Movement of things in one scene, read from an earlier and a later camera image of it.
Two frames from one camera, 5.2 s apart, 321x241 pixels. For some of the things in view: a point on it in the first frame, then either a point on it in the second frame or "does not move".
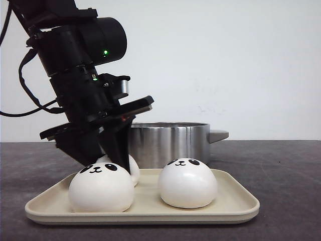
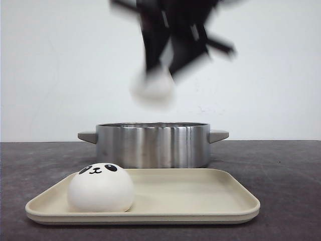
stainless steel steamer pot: [153, 143] does not move
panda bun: [187, 183] → [153, 88]
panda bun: [101, 187] does not move
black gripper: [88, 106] → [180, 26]
